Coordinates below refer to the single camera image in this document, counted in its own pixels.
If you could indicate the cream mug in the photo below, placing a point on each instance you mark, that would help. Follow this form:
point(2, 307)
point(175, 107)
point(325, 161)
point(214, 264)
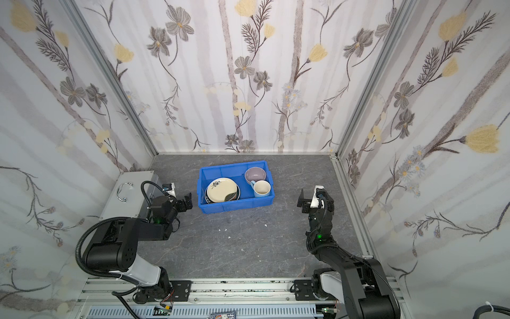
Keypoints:
point(261, 188)

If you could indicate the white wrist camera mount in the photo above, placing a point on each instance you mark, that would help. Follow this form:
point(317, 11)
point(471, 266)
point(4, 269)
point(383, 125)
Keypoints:
point(318, 193)
point(169, 189)

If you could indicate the cream plate with ink flowers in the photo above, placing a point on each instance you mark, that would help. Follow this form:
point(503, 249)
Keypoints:
point(222, 190)

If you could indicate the silver aluminium case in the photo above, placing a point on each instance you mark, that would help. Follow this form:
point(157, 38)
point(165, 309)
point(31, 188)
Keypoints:
point(126, 199)

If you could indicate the blue plastic bin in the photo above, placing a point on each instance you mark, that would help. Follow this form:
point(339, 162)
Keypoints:
point(234, 171)

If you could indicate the purple bowl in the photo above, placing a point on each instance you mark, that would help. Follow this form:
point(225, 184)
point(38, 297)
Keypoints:
point(255, 174)

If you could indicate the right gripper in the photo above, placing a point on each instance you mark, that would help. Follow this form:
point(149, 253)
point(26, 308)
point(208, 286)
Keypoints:
point(309, 203)

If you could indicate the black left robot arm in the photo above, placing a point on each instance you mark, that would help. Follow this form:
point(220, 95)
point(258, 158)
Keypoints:
point(110, 247)

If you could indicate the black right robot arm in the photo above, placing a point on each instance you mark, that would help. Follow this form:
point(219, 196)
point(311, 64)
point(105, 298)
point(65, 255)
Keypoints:
point(358, 282)

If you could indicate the aluminium mounting rail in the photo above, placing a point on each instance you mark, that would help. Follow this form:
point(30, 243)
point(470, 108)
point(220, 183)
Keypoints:
point(200, 298)

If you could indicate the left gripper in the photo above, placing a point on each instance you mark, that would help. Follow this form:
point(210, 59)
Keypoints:
point(182, 202)

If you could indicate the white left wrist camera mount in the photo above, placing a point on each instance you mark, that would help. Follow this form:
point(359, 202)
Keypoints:
point(169, 189)

